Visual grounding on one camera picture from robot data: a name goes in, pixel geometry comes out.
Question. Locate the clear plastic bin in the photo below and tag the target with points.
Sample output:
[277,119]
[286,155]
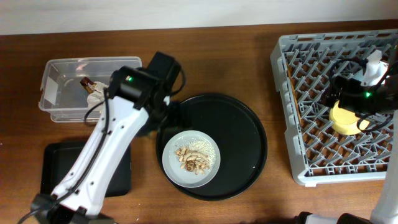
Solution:
[63,97]

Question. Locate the round black serving tray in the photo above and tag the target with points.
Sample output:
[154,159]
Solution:
[239,134]

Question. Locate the black rectangular tray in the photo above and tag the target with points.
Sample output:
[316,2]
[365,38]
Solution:
[60,157]

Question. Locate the food scraps and rice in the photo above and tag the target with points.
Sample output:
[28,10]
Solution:
[198,156]

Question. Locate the wooden chopstick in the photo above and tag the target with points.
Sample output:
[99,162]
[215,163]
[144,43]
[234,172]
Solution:
[289,74]

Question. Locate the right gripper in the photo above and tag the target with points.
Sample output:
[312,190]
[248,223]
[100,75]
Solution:
[349,86]

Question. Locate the yellow bowl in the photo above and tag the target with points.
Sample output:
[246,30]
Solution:
[345,122]

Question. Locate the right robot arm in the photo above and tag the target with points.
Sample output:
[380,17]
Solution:
[386,208]

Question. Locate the gold snack wrapper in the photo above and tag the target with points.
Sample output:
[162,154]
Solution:
[88,85]

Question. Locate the white napkin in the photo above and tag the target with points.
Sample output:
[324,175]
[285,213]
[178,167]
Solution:
[97,96]

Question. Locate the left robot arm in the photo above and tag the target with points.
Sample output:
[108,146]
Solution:
[136,102]

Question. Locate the grey plate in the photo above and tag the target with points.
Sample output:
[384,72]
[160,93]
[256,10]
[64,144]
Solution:
[172,166]

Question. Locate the grey dishwasher rack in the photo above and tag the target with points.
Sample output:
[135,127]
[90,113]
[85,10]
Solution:
[317,153]

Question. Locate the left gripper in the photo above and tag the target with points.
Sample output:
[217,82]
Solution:
[150,129]

